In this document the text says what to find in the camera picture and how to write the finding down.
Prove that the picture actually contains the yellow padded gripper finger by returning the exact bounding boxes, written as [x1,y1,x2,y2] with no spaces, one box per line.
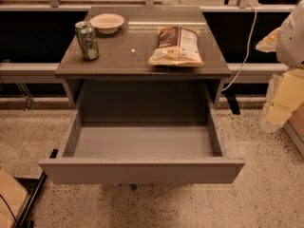
[259,68,304,133]

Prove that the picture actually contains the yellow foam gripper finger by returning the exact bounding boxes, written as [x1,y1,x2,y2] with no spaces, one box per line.
[256,28,280,53]

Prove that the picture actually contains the grey top drawer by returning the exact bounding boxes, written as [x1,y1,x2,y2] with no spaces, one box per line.
[39,80,244,184]

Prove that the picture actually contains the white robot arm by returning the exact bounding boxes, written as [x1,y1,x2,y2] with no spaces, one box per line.
[256,0,304,132]

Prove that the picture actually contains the cardboard box right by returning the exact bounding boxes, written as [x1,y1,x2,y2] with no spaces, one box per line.
[284,103,304,158]

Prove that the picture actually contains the cardboard box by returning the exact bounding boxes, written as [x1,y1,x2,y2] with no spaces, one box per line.
[284,103,304,158]
[0,167,28,228]

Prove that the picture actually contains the brown chip bag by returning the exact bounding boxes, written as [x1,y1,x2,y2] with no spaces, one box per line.
[148,27,204,67]

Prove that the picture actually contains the white paper bowl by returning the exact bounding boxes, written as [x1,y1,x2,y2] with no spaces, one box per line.
[90,13,124,34]

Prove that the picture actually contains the green soda can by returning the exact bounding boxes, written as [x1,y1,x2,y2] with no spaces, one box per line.
[75,21,99,60]

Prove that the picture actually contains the cardboard box lower left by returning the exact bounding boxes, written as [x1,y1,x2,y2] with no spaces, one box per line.
[0,167,28,228]

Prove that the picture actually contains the white cable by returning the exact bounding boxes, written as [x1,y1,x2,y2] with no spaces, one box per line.
[221,4,258,92]

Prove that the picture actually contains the grey metal rail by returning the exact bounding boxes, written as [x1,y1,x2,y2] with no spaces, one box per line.
[0,63,287,84]

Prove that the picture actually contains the black metal frame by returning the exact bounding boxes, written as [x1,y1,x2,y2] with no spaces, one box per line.
[14,172,48,228]

